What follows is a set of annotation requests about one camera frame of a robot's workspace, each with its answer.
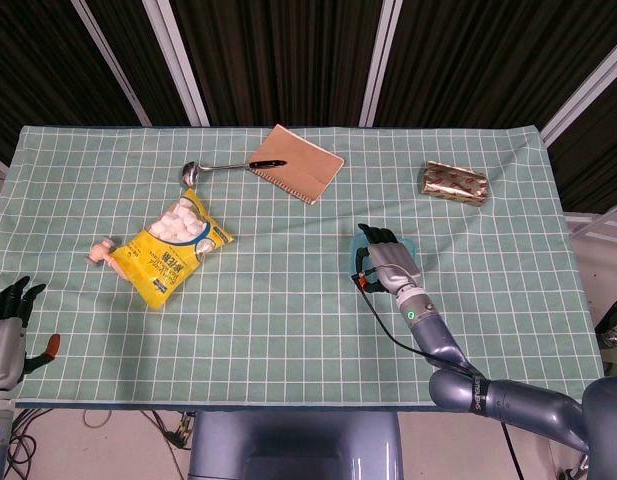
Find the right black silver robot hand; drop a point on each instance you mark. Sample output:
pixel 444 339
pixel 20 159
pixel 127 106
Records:
pixel 395 262

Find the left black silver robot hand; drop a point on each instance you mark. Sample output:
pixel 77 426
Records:
pixel 3 350

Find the blue plastic lid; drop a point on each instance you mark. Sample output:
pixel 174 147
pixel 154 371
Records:
pixel 411 248

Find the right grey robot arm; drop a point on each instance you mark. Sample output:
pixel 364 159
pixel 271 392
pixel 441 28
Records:
pixel 513 402

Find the gold foil wrapped block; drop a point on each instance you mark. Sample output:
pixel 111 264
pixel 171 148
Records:
pixel 453 182

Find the green checked tablecloth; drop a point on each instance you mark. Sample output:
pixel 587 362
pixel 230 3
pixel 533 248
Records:
pixel 288 340

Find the brown spiral notebook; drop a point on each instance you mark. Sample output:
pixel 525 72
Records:
pixel 298 167

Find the small beige toy hammer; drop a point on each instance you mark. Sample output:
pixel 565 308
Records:
pixel 102 250

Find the yellow marshmallow bag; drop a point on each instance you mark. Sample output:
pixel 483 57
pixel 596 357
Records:
pixel 158 260

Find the grey-blue robot torso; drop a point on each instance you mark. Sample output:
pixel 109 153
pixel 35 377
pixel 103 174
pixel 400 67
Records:
pixel 295 445

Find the white pipe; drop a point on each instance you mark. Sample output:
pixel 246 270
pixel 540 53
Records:
pixel 600 220

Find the black fan guard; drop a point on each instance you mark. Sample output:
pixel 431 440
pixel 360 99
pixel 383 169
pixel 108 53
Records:
pixel 613 312

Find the black pleated curtain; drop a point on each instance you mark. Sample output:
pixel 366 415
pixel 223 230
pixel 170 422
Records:
pixel 278 60

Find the white metal frame post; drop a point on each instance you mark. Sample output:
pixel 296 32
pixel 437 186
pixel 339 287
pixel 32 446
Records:
pixel 380 60
pixel 175 55
pixel 110 60
pixel 583 92

